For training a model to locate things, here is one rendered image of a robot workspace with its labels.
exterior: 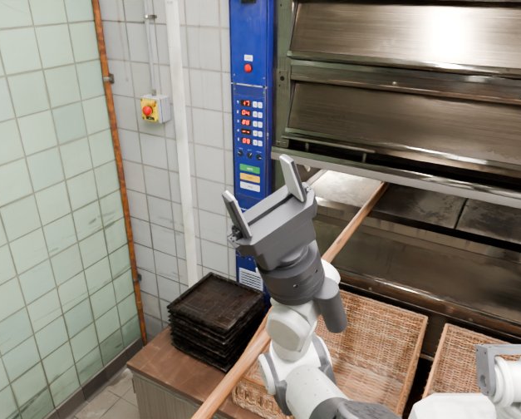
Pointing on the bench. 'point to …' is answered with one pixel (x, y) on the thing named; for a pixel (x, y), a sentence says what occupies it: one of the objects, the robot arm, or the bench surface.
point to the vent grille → (250, 278)
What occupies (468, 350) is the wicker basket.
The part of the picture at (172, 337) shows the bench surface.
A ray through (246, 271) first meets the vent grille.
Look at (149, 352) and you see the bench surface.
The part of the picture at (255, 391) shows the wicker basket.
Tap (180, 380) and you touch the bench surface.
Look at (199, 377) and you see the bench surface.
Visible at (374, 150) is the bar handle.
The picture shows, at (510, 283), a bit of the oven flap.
